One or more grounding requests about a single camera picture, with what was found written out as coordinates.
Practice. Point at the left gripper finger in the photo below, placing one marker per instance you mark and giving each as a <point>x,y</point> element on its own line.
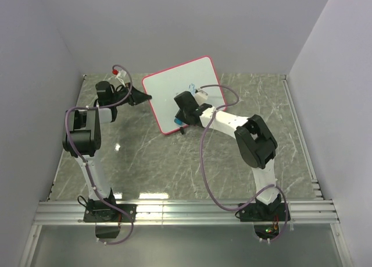
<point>135,93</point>
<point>136,99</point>

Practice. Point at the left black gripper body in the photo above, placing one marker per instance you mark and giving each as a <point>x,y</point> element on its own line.
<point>120,96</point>

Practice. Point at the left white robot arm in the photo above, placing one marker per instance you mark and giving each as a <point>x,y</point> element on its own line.
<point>83,140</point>

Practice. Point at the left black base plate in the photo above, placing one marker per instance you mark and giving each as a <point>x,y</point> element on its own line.
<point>101,213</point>

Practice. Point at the blue whiteboard eraser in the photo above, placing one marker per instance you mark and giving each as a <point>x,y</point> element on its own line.
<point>178,122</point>

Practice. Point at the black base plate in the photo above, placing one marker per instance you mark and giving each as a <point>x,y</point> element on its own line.
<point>101,213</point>
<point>257,212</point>

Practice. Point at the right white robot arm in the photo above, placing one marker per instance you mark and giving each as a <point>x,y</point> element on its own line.
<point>256,143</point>

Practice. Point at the right side aluminium rail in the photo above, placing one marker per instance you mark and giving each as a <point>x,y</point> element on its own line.
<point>313,177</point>

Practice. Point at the aluminium mounting rail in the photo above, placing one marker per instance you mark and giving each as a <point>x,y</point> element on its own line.
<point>178,212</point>

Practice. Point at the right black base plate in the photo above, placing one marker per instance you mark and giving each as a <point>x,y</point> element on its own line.
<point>257,212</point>

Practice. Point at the red framed whiteboard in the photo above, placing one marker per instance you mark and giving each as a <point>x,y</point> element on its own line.
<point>164,85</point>

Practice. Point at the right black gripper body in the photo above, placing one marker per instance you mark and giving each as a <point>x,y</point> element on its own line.
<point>182,116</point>

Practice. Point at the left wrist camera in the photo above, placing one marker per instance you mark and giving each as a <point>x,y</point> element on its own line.
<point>120,75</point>

